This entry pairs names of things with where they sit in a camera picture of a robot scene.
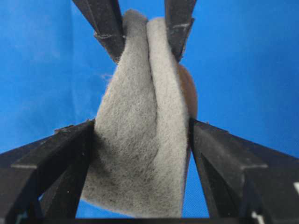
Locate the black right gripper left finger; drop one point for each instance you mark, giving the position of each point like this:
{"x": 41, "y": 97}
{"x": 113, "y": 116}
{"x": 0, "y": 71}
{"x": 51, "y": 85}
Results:
{"x": 41, "y": 182}

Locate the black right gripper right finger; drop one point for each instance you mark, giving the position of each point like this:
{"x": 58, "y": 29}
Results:
{"x": 244, "y": 182}

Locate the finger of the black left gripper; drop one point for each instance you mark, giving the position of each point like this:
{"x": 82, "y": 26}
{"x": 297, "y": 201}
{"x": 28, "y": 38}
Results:
{"x": 105, "y": 18}
{"x": 179, "y": 21}

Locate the grey sponge pad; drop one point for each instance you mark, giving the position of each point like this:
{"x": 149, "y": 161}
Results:
{"x": 141, "y": 149}

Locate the blue table cloth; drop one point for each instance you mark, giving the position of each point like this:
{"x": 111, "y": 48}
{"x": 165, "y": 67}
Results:
{"x": 242, "y": 54}

